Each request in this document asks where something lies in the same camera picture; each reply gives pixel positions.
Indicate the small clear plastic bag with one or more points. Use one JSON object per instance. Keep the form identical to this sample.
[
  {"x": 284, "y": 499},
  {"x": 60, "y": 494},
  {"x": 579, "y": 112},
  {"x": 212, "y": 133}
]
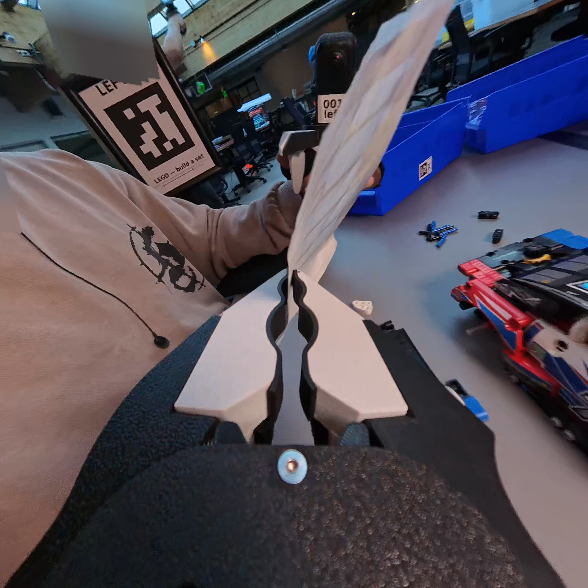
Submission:
[{"x": 476, "y": 115}]

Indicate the person's torso in beige hoodie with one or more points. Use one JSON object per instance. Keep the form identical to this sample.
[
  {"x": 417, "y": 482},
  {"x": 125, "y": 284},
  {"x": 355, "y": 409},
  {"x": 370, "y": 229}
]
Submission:
[{"x": 69, "y": 275}]

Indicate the framed marker sign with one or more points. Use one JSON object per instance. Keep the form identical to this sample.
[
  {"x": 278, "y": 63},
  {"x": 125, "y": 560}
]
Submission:
[{"x": 151, "y": 124}]

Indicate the black clip microphone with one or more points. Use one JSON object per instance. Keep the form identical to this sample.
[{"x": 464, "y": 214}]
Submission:
[{"x": 160, "y": 341}]

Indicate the pile of blue black pins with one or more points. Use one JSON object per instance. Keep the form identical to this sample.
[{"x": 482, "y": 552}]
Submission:
[{"x": 436, "y": 234}]

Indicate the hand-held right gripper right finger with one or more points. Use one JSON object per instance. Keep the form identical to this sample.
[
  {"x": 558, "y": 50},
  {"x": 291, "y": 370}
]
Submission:
[{"x": 353, "y": 367}]

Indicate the blue labelled plastic bin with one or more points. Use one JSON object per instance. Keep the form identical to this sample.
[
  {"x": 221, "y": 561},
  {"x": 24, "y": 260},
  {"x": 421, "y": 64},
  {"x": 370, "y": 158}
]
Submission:
[{"x": 404, "y": 151}]

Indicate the small black lego piece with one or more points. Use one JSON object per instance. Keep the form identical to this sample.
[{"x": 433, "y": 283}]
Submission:
[
  {"x": 497, "y": 236},
  {"x": 488, "y": 214}
]

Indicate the person's left hand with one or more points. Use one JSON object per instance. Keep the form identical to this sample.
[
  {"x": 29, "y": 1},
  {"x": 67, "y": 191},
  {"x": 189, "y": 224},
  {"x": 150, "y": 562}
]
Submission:
[{"x": 374, "y": 177}]

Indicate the white lego beam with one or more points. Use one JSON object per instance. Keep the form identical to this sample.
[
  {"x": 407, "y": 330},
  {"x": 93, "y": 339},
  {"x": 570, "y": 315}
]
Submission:
[{"x": 363, "y": 307}]

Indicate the holographic sticker sheet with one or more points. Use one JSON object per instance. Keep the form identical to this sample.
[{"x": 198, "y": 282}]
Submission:
[{"x": 367, "y": 115}]

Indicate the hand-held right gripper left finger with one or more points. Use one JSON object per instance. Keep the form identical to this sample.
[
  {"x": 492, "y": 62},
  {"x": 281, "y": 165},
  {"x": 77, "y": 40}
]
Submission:
[{"x": 229, "y": 367}]

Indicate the lego race car model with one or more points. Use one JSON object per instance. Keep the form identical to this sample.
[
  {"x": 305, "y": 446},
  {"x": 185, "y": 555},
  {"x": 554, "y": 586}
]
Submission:
[{"x": 505, "y": 294}]

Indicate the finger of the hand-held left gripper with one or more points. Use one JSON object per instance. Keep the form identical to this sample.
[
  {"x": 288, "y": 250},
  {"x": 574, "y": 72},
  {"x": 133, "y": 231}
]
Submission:
[{"x": 297, "y": 170}]

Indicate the black and blue lego subassembly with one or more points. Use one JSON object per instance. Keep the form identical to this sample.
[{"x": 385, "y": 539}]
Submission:
[{"x": 475, "y": 406}]

